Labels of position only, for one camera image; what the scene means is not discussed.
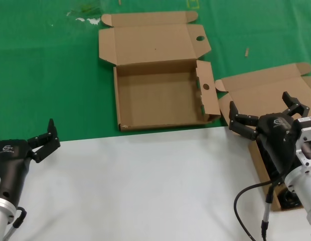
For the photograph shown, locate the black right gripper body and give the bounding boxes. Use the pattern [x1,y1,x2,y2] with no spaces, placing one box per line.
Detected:
[255,112,300,174]

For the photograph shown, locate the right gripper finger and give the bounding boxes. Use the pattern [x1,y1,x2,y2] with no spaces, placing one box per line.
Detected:
[282,91,310,118]
[228,100,259,141]

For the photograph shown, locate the green table cloth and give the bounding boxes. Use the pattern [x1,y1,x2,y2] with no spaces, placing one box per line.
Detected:
[0,0,311,145]

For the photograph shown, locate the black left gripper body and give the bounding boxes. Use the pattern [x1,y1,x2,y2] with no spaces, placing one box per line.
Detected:
[0,138,33,205]

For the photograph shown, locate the cardboard box with holed flaps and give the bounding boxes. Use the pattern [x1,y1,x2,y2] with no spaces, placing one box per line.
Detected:
[98,11,221,132]

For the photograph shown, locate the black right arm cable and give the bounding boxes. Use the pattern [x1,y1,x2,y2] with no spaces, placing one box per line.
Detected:
[233,174,286,241]

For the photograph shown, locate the left arm connector cable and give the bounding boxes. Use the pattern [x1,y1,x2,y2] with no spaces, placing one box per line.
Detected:
[2,205,28,241]

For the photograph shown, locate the white torn tape scrap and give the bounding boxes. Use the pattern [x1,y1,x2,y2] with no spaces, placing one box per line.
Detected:
[75,17,102,26]

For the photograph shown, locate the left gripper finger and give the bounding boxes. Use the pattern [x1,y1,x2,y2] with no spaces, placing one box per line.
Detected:
[27,118,61,164]

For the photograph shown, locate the open cardboard mailer box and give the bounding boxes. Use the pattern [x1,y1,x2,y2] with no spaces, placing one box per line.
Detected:
[215,62,311,212]

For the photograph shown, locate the silver-sleeved right arm connector cable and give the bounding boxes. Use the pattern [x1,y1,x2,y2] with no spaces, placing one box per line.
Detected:
[260,180,278,241]

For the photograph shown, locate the clear plastic wrap scrap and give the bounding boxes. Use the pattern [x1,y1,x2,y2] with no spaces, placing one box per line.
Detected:
[66,4,102,17]

